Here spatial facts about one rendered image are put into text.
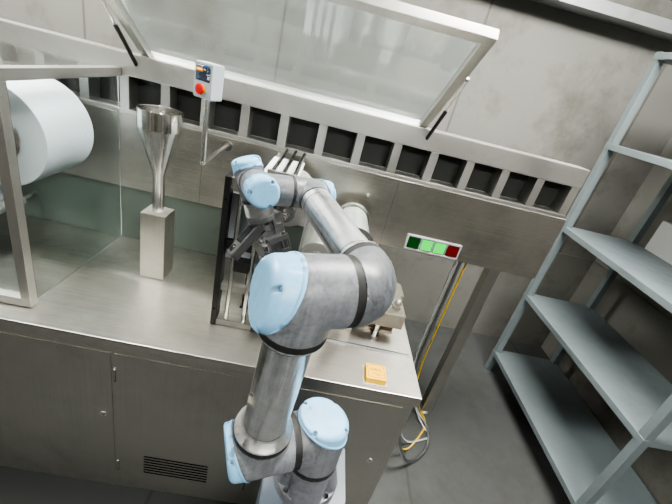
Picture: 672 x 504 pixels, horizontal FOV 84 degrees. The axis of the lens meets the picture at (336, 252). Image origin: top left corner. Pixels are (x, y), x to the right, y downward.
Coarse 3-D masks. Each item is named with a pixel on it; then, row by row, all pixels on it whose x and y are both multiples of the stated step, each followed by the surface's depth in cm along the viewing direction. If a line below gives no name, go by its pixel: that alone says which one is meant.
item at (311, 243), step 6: (306, 228) 148; (312, 228) 143; (306, 234) 140; (312, 234) 137; (306, 240) 134; (312, 240) 132; (318, 240) 132; (306, 246) 131; (312, 246) 132; (318, 246) 132; (324, 246) 131; (300, 252) 132; (306, 252) 133; (312, 252) 132; (318, 252) 132; (324, 252) 133
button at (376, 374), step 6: (366, 366) 127; (372, 366) 127; (378, 366) 128; (384, 366) 129; (366, 372) 124; (372, 372) 125; (378, 372) 125; (384, 372) 126; (366, 378) 123; (372, 378) 123; (378, 378) 123; (384, 378) 124; (378, 384) 124; (384, 384) 124
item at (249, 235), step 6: (246, 228) 101; (252, 228) 98; (258, 228) 98; (264, 228) 99; (246, 234) 98; (252, 234) 98; (258, 234) 99; (240, 240) 98; (246, 240) 97; (252, 240) 98; (234, 246) 98; (240, 246) 97; (246, 246) 98; (228, 252) 98; (234, 252) 97; (240, 252) 97; (234, 258) 97
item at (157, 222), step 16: (144, 144) 123; (160, 144) 122; (176, 144) 127; (160, 160) 126; (160, 176) 131; (160, 192) 133; (160, 208) 136; (144, 224) 136; (160, 224) 136; (144, 240) 139; (160, 240) 138; (144, 256) 142; (160, 256) 141; (144, 272) 145; (160, 272) 145
